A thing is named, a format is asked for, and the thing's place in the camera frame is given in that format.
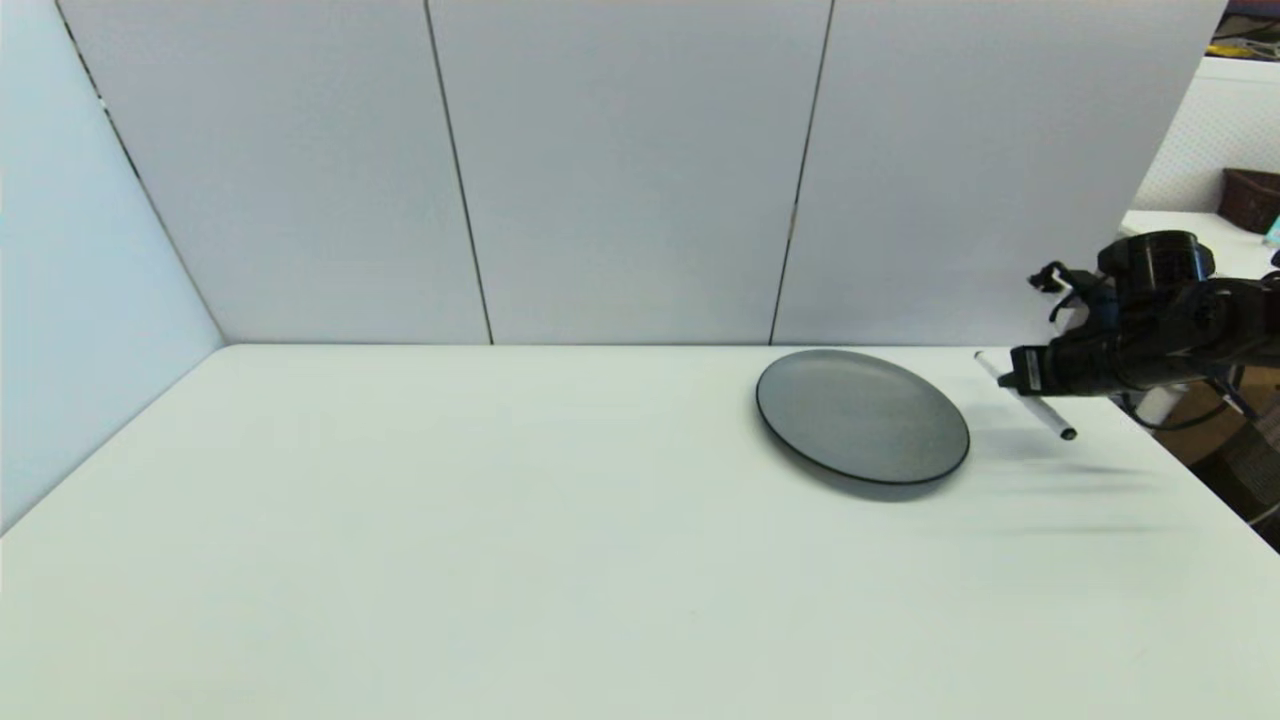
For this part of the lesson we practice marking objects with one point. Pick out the white perforated partition panel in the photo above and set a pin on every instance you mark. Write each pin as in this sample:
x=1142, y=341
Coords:
x=1200, y=130

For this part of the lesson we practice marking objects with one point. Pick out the white marker with black caps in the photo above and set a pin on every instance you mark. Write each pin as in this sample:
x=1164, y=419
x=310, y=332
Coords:
x=1048, y=414

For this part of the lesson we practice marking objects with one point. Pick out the dark brown woven basket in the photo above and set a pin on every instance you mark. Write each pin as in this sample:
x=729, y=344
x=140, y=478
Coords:
x=1248, y=200

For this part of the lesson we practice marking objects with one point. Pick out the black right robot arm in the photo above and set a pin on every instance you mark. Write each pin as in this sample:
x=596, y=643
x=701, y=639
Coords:
x=1170, y=320

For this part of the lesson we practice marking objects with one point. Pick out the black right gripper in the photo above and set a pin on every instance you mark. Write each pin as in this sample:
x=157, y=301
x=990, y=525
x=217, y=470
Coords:
x=1060, y=368

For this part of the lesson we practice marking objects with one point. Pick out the dark grey round plate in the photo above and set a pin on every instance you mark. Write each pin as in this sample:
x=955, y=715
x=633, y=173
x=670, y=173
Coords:
x=862, y=417

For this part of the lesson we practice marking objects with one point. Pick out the white side table top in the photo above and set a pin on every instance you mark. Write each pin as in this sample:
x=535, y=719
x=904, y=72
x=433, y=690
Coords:
x=1235, y=245

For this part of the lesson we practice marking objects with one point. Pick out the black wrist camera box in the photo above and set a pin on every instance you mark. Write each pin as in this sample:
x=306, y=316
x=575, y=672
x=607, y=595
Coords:
x=1055, y=282

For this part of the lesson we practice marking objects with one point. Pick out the cyan object on side table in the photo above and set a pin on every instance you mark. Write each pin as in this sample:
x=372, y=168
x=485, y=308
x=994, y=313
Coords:
x=1274, y=230

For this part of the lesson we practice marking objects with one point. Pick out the brown cardboard box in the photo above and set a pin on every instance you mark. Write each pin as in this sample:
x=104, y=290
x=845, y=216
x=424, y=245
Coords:
x=1215, y=435

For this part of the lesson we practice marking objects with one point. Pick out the white side table leg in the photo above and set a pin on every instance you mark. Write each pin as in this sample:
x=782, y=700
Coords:
x=1158, y=405

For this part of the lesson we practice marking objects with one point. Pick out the yellow clutter behind partition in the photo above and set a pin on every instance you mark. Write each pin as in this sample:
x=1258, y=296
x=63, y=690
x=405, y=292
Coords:
x=1240, y=48

